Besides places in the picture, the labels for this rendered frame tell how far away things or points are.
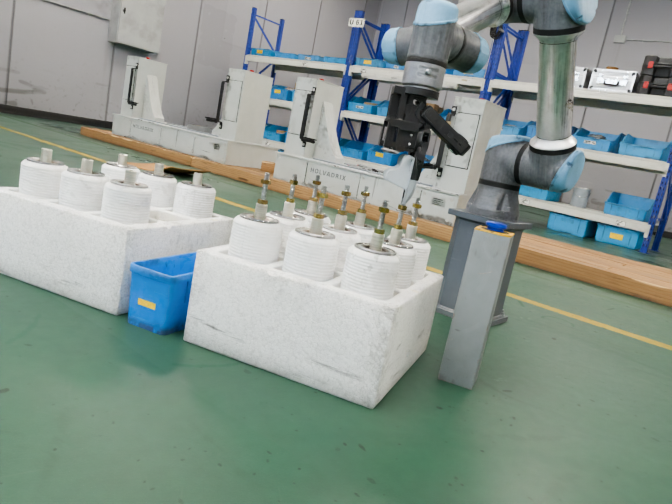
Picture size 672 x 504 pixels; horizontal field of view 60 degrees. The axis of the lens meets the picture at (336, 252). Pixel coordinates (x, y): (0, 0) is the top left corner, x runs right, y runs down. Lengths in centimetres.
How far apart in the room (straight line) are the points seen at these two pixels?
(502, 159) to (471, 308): 61
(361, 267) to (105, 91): 724
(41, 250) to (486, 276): 91
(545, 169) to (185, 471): 117
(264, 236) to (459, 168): 243
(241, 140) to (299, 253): 364
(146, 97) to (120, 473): 511
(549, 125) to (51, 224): 118
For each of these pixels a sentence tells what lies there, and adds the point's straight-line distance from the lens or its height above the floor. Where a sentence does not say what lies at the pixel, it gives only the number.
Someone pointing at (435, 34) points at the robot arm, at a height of 64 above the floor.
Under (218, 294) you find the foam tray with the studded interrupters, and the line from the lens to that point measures 108.
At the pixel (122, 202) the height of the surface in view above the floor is 22.
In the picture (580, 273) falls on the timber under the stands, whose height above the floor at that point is 3.
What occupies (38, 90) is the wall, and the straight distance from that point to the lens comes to 772.
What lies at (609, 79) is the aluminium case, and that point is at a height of 143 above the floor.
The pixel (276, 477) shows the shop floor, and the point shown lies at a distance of 79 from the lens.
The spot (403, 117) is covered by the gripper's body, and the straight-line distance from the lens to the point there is 110.
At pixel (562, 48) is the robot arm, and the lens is 152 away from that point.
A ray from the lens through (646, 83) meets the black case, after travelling 587.
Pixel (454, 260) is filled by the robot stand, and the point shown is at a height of 16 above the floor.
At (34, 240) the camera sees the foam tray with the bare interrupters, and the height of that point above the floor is 10.
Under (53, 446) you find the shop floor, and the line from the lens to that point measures 81.
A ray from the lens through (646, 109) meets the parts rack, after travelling 638.
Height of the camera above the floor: 42
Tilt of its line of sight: 11 degrees down
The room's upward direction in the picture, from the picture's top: 11 degrees clockwise
